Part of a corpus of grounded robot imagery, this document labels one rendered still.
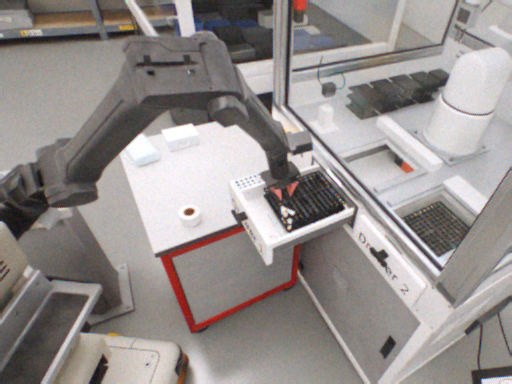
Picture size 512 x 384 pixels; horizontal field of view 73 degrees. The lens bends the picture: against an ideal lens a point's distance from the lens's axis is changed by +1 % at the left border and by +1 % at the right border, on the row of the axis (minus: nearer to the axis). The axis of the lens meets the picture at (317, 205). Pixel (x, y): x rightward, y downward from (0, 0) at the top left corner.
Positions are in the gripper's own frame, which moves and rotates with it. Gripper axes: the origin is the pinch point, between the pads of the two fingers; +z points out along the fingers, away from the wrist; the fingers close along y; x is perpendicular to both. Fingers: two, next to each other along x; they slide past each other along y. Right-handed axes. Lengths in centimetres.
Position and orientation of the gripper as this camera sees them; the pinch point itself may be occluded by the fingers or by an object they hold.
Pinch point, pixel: (284, 195)
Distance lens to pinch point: 104.3
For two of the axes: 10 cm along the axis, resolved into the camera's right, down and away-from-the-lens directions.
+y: 8.8, -3.9, 2.7
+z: 0.8, 6.9, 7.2
